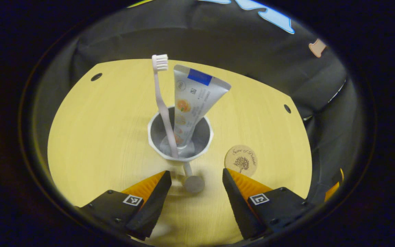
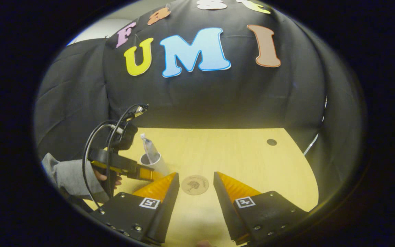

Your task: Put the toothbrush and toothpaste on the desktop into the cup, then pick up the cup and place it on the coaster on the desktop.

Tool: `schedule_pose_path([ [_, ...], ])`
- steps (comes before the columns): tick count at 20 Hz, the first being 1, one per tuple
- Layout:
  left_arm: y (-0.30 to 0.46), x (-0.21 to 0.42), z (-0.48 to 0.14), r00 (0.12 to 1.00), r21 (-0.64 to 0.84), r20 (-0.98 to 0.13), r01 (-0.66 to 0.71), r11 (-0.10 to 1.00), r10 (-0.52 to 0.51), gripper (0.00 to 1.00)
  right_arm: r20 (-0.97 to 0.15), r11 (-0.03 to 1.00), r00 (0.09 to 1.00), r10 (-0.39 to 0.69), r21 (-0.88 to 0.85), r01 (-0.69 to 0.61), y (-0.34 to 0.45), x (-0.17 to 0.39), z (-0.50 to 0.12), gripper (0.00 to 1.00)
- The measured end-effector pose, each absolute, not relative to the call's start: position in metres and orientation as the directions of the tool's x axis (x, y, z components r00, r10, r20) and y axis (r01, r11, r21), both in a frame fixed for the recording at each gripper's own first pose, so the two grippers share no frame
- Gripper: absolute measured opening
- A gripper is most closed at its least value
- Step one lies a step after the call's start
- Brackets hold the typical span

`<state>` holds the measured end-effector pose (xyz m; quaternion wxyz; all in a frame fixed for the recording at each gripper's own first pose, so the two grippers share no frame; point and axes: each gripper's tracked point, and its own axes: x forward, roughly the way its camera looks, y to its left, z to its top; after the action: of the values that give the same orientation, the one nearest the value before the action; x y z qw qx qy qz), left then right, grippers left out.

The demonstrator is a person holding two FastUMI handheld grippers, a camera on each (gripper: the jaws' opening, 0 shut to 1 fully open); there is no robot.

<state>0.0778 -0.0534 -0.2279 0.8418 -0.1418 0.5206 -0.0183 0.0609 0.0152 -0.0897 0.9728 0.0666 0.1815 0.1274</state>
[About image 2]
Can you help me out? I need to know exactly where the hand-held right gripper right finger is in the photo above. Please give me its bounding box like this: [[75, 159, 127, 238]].
[[213, 172, 309, 245]]

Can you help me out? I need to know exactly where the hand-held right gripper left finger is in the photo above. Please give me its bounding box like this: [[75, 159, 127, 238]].
[[91, 172, 180, 245]]

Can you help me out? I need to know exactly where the white cup with wooden handle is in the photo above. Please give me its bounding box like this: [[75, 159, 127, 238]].
[[139, 153, 170, 177]]

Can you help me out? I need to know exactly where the white toothpaste tube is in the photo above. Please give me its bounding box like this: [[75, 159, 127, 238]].
[[140, 133, 160, 164]]

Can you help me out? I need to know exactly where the light wooden desktop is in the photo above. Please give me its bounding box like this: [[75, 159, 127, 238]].
[[81, 128, 320, 247]]

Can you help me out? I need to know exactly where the black backdrop cloth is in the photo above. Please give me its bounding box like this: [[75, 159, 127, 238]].
[[35, 0, 364, 203]]

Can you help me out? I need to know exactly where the black cable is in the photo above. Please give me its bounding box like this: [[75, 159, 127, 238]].
[[82, 119, 119, 208], [106, 103, 150, 198]]

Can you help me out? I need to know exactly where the round wooden coaster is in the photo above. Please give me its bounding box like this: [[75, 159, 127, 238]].
[[181, 175, 210, 196]]

